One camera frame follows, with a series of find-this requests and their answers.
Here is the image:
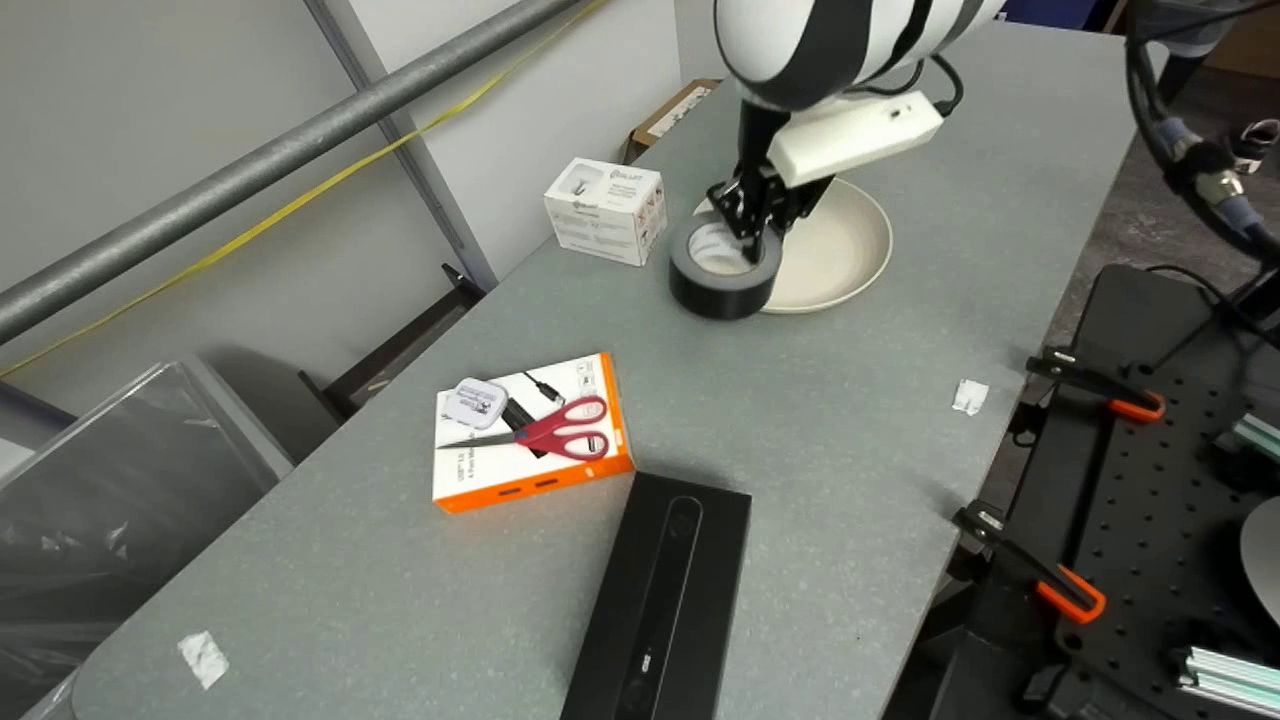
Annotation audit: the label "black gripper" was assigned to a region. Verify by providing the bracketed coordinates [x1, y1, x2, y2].
[704, 101, 810, 266]

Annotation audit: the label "black tape roll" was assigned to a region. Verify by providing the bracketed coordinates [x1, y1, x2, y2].
[662, 210, 784, 324]

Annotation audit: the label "cream round plate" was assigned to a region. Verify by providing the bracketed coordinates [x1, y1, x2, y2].
[692, 176, 895, 321]

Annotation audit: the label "white tape piece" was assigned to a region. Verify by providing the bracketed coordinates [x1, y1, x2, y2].
[951, 377, 994, 420]

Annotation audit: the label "brown framed board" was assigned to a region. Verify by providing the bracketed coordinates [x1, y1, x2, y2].
[617, 70, 727, 169]

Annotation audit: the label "white printed carton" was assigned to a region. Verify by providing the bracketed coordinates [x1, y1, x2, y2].
[538, 151, 670, 273]

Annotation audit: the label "orange and white box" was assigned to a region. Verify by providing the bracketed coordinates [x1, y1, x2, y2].
[427, 346, 638, 518]

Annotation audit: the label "long black box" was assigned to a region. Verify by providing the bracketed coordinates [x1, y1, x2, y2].
[557, 467, 757, 720]

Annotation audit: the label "black perforated base board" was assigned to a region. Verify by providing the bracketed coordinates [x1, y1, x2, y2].
[882, 261, 1280, 720]

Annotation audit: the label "grey horizontal metal pipe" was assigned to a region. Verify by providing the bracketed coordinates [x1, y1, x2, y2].
[0, 0, 592, 346]

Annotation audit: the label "aluminium extrusion bar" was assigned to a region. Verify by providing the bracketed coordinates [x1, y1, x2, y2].
[1216, 405, 1280, 467]
[1168, 643, 1280, 720]

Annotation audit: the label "grey round disc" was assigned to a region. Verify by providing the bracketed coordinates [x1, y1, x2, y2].
[1237, 497, 1280, 631]

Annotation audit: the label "white label sticker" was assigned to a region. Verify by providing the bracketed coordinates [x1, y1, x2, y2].
[171, 627, 231, 695]

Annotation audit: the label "grey plastic bin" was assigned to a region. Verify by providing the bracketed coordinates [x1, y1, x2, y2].
[0, 353, 297, 720]

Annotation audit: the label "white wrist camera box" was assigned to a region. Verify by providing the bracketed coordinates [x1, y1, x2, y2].
[768, 86, 946, 191]

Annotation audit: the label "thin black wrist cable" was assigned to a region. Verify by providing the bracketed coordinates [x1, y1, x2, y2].
[922, 48, 969, 121]

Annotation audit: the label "red handled scissors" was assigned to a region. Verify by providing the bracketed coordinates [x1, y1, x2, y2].
[439, 391, 617, 462]

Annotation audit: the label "grey vertical post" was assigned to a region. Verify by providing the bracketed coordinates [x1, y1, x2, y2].
[301, 0, 499, 292]

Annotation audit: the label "black clamp orange handle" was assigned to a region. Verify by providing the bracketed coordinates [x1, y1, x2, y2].
[1025, 344, 1173, 430]
[946, 498, 1112, 631]

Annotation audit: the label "yellow cable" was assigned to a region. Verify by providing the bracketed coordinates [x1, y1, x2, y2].
[0, 0, 612, 383]

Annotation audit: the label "thick black cable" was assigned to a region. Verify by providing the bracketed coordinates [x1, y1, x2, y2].
[1119, 0, 1280, 275]

